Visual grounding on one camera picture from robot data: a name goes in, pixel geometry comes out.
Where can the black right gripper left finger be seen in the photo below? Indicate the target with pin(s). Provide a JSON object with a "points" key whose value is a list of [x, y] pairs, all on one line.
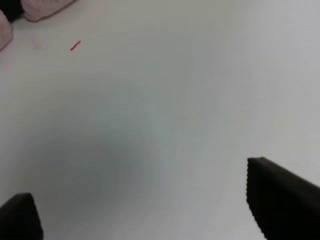
{"points": [[19, 219]]}

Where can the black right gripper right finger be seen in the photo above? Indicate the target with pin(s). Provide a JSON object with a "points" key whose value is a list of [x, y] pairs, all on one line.
{"points": [[284, 205]]}

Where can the rolled pink towel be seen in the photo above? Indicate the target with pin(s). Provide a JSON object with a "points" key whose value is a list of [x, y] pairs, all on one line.
{"points": [[32, 10]]}

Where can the black elastic band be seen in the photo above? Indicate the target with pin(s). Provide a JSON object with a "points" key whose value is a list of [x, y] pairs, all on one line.
{"points": [[12, 9]]}

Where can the small red string scrap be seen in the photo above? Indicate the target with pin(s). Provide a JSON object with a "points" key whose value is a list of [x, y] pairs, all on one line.
{"points": [[75, 45]]}

